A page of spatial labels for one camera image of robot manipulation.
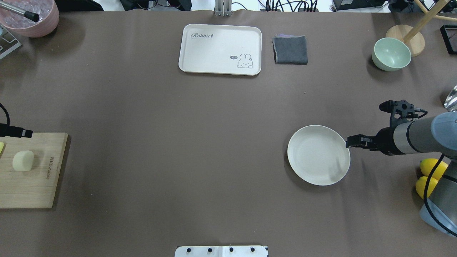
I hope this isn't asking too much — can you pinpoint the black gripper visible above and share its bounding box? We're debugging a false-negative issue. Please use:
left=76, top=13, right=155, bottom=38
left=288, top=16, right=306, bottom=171
left=346, top=127, right=395, bottom=155

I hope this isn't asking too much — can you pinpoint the cream round plate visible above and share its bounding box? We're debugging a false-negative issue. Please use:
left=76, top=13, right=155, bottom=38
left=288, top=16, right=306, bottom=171
left=287, top=124, right=351, bottom=186

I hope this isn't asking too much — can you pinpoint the white steamed bun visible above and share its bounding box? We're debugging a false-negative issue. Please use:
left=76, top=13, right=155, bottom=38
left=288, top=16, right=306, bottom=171
left=12, top=150, right=35, bottom=171

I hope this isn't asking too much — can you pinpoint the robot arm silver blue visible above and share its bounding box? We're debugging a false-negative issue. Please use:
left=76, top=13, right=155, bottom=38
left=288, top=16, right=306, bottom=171
left=0, top=104, right=33, bottom=138
left=346, top=112, right=457, bottom=237

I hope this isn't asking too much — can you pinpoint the cream rectangular tray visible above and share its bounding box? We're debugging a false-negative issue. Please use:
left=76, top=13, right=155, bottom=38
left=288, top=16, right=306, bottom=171
left=178, top=24, right=262, bottom=76

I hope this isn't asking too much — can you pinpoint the yellow lemon far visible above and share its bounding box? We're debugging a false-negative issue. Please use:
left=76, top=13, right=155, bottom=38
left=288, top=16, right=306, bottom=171
left=420, top=158, right=448, bottom=180

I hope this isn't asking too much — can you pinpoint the yellow lemon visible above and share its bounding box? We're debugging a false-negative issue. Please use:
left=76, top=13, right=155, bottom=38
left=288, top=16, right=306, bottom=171
left=420, top=158, right=448, bottom=180
left=415, top=176, right=439, bottom=199

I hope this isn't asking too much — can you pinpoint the yellow lemon near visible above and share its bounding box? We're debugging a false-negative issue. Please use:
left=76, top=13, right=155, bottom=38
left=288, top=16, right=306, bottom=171
left=415, top=176, right=439, bottom=199

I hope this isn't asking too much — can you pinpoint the mint green bowl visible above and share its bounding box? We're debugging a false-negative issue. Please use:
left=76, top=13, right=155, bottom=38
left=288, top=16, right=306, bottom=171
left=371, top=37, right=412, bottom=71

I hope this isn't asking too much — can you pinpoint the metal scoop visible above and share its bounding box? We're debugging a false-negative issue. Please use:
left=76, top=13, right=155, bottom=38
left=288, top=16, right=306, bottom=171
left=443, top=85, right=457, bottom=112

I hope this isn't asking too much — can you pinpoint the wooden mug tree stand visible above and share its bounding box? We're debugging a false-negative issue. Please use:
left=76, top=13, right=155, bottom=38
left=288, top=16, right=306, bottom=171
left=385, top=0, right=456, bottom=57

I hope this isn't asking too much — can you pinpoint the grey folded cloth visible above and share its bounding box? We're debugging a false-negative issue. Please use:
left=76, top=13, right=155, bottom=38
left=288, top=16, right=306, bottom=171
left=272, top=34, right=308, bottom=65

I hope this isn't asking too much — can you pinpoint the bamboo cutting board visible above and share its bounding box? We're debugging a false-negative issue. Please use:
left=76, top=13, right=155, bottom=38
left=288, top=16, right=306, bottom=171
left=0, top=133, right=68, bottom=209

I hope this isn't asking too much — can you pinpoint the pink bowl of ice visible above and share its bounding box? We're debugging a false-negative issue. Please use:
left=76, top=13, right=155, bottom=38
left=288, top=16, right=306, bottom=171
left=0, top=0, right=59, bottom=38

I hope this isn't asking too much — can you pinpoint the metal black-tipped rod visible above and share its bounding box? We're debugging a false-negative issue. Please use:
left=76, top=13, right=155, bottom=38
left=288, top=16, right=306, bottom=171
left=0, top=1, right=40, bottom=22

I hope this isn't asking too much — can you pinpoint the white cup rack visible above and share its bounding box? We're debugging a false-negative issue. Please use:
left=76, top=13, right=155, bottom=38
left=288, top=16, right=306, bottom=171
left=0, top=25, right=22, bottom=59

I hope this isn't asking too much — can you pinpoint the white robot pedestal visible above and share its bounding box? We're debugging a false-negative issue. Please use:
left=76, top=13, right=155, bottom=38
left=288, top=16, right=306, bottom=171
left=174, top=245, right=269, bottom=257

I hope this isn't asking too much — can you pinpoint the aluminium frame post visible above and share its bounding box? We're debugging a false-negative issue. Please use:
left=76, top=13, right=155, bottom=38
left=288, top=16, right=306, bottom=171
left=214, top=0, right=233, bottom=17

